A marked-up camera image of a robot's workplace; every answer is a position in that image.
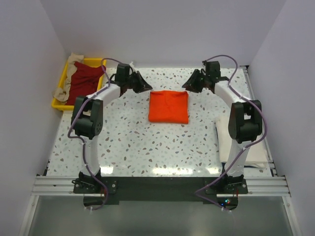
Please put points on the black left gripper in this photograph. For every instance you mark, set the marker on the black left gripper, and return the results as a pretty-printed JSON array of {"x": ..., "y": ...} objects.
[{"x": 142, "y": 85}]

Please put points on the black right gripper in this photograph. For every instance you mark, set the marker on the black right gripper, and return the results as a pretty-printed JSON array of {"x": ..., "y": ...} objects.
[{"x": 190, "y": 85}]

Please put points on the orange t-shirt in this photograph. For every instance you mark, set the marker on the orange t-shirt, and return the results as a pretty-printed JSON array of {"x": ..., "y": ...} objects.
[{"x": 168, "y": 106}]

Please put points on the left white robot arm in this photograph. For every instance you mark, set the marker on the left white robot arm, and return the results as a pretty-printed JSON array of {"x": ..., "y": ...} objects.
[{"x": 87, "y": 116}]

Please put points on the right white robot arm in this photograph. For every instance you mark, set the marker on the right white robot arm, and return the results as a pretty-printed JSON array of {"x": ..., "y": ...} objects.
[{"x": 244, "y": 126}]

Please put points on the yellow plastic bin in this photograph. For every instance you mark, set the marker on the yellow plastic bin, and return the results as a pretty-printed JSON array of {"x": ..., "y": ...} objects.
[{"x": 92, "y": 62}]

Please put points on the dark red t-shirt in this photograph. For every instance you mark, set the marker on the dark red t-shirt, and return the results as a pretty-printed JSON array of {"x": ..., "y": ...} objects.
[{"x": 84, "y": 81}]

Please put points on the beige t-shirt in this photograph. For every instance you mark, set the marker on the beige t-shirt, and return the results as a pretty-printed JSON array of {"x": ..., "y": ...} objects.
[{"x": 62, "y": 94}]

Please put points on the folded white t-shirt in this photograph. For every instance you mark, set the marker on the folded white t-shirt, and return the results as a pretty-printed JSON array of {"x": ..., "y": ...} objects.
[{"x": 256, "y": 155}]

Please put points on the folded navy blue t-shirt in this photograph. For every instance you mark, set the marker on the folded navy blue t-shirt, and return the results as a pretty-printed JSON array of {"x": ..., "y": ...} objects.
[{"x": 253, "y": 166}]

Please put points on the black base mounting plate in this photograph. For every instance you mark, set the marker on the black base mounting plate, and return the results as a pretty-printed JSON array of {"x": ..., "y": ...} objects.
[{"x": 113, "y": 190}]

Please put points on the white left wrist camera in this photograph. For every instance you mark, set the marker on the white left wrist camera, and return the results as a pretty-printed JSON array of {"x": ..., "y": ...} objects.
[{"x": 133, "y": 64}]

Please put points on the aluminium frame rail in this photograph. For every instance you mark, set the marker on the aluminium frame rail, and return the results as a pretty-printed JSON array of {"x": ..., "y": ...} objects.
[{"x": 130, "y": 146}]

